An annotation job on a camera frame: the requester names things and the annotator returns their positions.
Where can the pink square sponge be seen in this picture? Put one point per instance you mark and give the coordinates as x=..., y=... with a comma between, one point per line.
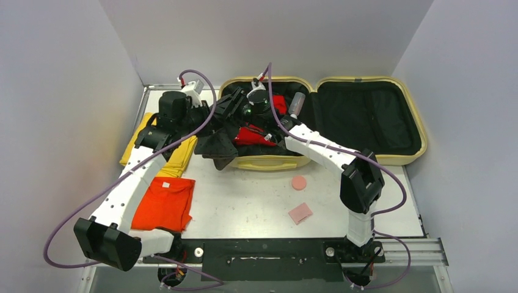
x=300, y=213

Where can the clear plastic cup bottle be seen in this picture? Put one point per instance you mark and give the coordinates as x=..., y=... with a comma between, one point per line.
x=296, y=104

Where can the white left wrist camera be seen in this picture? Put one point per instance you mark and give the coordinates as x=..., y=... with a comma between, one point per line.
x=194, y=89

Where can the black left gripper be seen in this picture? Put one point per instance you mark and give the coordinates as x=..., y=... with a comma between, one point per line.
x=203, y=110

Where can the round pink soap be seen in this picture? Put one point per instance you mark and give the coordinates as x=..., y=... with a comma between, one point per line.
x=299, y=182

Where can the red printed t-shirt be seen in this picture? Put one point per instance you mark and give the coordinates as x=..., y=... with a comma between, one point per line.
x=250, y=135

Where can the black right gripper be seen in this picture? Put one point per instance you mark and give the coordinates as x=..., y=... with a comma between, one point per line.
x=235, y=102

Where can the orange folded t-shirt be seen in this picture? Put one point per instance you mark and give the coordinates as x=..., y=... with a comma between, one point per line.
x=166, y=204

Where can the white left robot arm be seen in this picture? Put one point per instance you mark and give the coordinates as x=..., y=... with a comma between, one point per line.
x=106, y=236

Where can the dark grey dotted cloth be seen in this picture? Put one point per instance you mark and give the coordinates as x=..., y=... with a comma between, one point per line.
x=216, y=141

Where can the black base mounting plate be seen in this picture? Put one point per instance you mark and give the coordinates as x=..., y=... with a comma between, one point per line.
x=276, y=259

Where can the yellow t-shirt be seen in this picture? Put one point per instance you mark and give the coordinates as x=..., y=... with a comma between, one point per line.
x=178, y=161

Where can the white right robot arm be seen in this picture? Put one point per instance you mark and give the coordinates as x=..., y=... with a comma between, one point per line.
x=359, y=174

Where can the yellow open suitcase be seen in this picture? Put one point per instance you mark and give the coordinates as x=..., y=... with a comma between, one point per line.
x=371, y=112

